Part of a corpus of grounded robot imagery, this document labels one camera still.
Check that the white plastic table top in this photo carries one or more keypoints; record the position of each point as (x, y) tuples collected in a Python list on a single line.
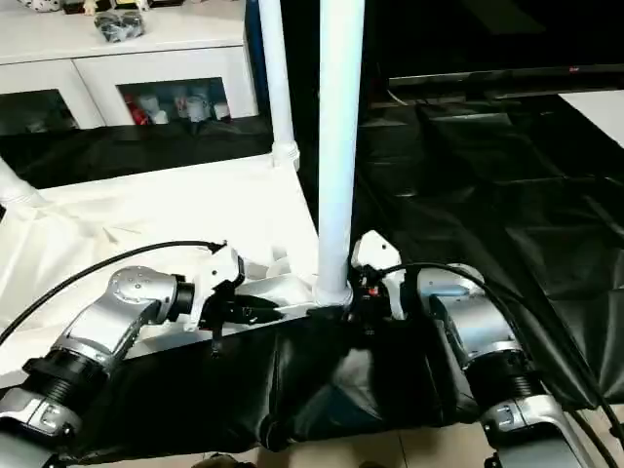
[(146, 214)]

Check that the white plastic table leg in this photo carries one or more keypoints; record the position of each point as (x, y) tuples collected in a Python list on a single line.
[(278, 78), (339, 127), (18, 185)]

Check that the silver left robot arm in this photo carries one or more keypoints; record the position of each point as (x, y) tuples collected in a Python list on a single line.
[(97, 322)]

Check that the silver left leg black foot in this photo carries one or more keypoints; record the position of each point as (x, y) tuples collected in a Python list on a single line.
[(219, 461)]

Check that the black work mat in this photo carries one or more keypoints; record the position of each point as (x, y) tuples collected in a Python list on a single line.
[(507, 214)]

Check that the toy figures behind cabinet glass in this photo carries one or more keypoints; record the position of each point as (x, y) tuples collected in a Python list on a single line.
[(180, 102)]

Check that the black tv cabinet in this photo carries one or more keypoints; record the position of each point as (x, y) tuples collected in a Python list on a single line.
[(487, 39)]

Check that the white cabinet with glass doors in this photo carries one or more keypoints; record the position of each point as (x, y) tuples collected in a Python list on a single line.
[(97, 49)]

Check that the grey plush toy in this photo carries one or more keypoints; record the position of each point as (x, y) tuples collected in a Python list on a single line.
[(120, 26)]

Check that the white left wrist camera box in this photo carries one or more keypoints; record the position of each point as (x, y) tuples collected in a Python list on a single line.
[(213, 273)]

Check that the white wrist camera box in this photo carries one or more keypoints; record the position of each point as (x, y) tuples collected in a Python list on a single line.
[(375, 252), (213, 273)]

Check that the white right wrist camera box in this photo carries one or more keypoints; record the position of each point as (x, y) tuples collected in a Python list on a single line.
[(375, 252)]

